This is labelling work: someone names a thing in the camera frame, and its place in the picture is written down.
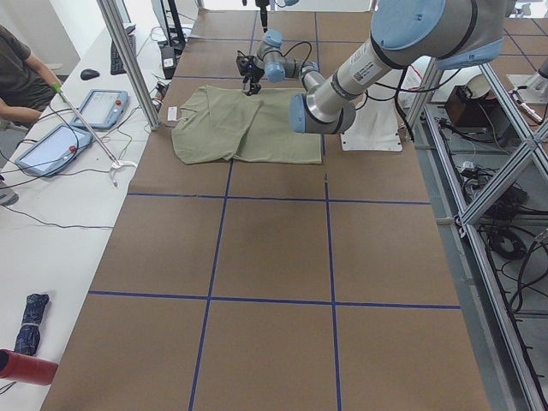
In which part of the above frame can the red cylinder bottle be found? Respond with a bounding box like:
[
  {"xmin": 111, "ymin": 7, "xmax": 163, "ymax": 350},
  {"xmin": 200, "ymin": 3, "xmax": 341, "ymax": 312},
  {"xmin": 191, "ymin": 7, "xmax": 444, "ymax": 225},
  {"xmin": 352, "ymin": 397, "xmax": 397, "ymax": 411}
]
[{"xmin": 1, "ymin": 349, "xmax": 58, "ymax": 386}]

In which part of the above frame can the seated person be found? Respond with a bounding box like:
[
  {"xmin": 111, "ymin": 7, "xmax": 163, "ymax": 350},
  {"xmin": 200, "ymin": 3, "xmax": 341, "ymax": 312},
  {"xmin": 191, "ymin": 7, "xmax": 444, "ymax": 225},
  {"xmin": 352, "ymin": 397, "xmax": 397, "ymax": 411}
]
[{"xmin": 1, "ymin": 26, "xmax": 63, "ymax": 128}]

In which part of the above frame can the dark blue folded umbrella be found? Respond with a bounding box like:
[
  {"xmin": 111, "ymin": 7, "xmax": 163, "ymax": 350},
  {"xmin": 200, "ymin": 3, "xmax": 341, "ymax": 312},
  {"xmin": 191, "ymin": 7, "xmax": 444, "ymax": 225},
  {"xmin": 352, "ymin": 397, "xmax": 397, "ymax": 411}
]
[{"xmin": 14, "ymin": 294, "xmax": 50, "ymax": 356}]

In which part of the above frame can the black keyboard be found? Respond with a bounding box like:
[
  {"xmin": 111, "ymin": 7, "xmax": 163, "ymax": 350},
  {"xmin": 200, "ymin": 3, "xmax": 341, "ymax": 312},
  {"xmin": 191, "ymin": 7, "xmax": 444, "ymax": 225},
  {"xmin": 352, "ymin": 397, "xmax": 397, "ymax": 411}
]
[{"xmin": 110, "ymin": 34, "xmax": 136, "ymax": 75}]

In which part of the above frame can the olive green long-sleeve shirt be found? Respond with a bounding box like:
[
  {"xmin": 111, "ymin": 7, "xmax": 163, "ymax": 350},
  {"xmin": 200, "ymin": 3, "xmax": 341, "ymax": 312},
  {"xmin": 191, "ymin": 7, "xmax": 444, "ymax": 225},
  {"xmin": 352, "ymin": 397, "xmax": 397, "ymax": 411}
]
[{"xmin": 171, "ymin": 85, "xmax": 322, "ymax": 164}]

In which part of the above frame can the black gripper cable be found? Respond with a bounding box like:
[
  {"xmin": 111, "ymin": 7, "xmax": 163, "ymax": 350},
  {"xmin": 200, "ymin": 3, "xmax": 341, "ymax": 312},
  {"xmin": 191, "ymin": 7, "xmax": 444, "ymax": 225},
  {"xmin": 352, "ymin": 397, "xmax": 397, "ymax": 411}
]
[{"xmin": 277, "ymin": 40, "xmax": 313, "ymax": 65}]

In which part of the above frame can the black computer mouse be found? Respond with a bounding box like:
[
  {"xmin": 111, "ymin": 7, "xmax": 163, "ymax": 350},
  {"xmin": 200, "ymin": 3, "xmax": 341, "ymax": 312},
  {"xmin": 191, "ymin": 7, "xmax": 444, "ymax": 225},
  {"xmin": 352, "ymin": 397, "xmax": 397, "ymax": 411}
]
[{"xmin": 80, "ymin": 68, "xmax": 100, "ymax": 80}]

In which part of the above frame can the white paper shirt tag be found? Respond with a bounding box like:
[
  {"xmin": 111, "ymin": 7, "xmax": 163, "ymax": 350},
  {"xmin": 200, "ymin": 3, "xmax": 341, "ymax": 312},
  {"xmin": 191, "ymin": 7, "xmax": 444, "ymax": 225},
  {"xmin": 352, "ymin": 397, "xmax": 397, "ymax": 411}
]
[{"xmin": 167, "ymin": 106, "xmax": 178, "ymax": 122}]

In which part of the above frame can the aluminium frame post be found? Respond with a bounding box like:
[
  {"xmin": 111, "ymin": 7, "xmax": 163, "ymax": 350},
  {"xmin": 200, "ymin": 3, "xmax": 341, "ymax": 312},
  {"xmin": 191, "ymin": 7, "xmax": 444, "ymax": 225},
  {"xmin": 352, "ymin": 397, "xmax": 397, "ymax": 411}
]
[{"xmin": 97, "ymin": 0, "xmax": 160, "ymax": 131}]

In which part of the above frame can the blue teach pendant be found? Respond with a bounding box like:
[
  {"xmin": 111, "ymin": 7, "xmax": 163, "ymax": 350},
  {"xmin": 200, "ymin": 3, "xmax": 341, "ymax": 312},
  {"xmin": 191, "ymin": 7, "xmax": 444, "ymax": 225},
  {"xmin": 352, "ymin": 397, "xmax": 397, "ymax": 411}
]
[
  {"xmin": 15, "ymin": 125, "xmax": 92, "ymax": 177},
  {"xmin": 78, "ymin": 89, "xmax": 128, "ymax": 130}
]

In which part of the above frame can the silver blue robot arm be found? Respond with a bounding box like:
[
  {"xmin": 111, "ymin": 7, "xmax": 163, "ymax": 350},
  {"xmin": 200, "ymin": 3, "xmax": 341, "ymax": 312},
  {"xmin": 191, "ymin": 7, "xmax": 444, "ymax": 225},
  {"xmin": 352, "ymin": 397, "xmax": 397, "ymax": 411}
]
[{"xmin": 236, "ymin": 0, "xmax": 507, "ymax": 134}]

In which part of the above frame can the lower blue teach pendant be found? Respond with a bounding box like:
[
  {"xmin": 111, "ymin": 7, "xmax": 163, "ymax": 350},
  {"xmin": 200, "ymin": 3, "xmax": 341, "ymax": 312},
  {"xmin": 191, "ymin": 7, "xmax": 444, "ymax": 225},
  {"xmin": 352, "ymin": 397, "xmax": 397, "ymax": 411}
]
[{"xmin": 15, "ymin": 125, "xmax": 92, "ymax": 177}]

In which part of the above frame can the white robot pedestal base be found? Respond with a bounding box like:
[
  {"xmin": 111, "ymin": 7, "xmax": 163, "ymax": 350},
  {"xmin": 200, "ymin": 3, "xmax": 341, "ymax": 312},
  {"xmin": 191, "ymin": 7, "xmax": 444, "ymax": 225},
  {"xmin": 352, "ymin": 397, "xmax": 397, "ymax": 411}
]
[{"xmin": 341, "ymin": 85, "xmax": 402, "ymax": 152}]

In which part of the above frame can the upper blue teach pendant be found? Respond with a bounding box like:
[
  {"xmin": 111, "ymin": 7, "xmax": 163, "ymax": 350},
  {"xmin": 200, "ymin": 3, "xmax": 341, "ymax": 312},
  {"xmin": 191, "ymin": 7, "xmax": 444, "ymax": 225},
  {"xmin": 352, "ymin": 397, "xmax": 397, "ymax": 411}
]
[{"xmin": 78, "ymin": 89, "xmax": 128, "ymax": 130}]

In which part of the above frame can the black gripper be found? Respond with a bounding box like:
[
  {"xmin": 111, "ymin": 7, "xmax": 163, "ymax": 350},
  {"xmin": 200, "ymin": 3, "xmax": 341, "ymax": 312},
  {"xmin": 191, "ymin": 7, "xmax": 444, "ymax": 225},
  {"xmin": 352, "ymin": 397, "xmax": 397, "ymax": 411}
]
[{"xmin": 236, "ymin": 53, "xmax": 262, "ymax": 95}]

